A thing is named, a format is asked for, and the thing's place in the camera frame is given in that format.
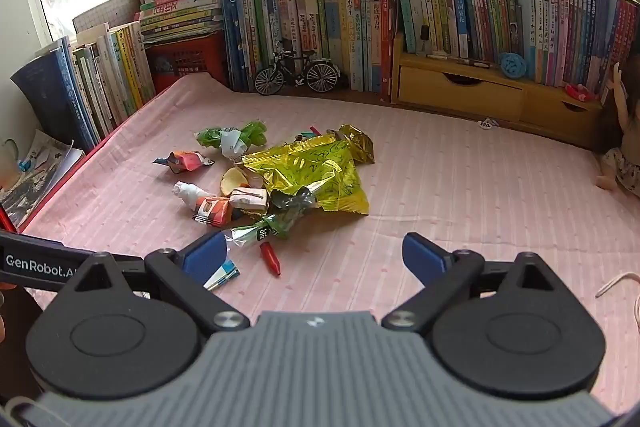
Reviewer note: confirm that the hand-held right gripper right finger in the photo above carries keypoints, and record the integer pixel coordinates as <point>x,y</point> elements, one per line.
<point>422,257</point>

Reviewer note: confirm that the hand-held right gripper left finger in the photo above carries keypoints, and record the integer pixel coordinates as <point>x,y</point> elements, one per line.
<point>205,254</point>

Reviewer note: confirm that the small red bottle toy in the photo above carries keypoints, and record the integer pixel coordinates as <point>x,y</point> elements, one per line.
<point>270,259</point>

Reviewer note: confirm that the gold brown snack wrapper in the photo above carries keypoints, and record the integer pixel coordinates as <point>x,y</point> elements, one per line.
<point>248,199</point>

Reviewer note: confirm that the orange blue snack packet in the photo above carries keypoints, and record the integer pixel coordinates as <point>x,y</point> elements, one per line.
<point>185,161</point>

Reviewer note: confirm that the row of white yellow books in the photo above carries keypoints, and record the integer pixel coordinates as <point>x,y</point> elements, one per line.
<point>110,77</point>

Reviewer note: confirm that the flat stack of books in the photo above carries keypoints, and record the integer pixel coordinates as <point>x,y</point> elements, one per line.
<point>180,14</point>

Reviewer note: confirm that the long row of upright books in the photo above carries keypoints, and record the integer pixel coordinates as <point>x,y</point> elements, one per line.
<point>325,27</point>

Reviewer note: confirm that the row of pink blue books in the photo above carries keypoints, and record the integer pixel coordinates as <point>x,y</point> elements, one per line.
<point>575,27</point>

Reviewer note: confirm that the blue white wrapper scrap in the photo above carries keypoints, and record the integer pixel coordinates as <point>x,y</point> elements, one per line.
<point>225,276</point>

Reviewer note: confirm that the orange white wrapper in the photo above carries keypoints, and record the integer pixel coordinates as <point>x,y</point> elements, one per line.
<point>212,211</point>

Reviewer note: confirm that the clear green wrapper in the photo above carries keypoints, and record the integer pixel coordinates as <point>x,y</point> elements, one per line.
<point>255,234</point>

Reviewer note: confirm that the small white candy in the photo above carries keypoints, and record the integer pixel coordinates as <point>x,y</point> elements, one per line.
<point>187,192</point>

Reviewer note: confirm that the pink striped bedsheet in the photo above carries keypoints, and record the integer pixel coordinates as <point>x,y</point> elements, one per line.
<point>450,187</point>

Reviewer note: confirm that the orange peel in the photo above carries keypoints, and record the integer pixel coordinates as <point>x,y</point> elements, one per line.
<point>235,179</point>

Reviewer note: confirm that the open magazine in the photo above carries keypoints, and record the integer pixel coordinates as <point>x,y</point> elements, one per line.
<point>40,177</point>

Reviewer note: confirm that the small blue wrapper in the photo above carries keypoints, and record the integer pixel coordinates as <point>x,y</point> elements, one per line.
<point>25,165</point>

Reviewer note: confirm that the dark green foil wrapper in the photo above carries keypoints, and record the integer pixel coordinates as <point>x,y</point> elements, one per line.
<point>295,203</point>

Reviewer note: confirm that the green white candy wrapper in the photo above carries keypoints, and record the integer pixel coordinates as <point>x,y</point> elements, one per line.
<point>250,134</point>

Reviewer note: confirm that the crumpled gold foil wrapper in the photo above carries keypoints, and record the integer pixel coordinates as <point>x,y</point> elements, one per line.
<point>357,142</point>

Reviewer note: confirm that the yellow green snack bag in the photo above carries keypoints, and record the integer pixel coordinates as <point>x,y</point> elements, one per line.
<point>315,172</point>

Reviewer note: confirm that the large dark blue book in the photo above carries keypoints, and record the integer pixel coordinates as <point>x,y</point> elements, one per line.
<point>45,102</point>

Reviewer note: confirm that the small red wrapper scrap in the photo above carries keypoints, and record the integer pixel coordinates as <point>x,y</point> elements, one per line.
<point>314,129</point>

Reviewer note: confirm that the wooden drawer organizer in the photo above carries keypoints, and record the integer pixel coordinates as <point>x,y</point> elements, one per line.
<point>450,89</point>

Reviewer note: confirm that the red plastic crate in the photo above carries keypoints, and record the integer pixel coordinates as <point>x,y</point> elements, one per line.
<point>185,57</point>

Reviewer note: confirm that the black pen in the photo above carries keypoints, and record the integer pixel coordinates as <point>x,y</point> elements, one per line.
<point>460,59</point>

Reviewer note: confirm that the black model bicycle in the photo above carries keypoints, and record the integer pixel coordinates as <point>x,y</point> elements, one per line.
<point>318,77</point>

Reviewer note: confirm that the blue knitted ball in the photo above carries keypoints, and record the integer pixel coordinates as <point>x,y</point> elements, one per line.
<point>512,66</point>

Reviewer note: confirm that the brown-haired doll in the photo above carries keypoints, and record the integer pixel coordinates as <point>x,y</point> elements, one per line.
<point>625,167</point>

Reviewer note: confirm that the small red pink toy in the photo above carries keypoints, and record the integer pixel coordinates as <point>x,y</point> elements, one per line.
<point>577,93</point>

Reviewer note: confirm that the grid cutting mat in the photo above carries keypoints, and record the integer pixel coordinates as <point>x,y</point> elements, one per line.
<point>105,12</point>

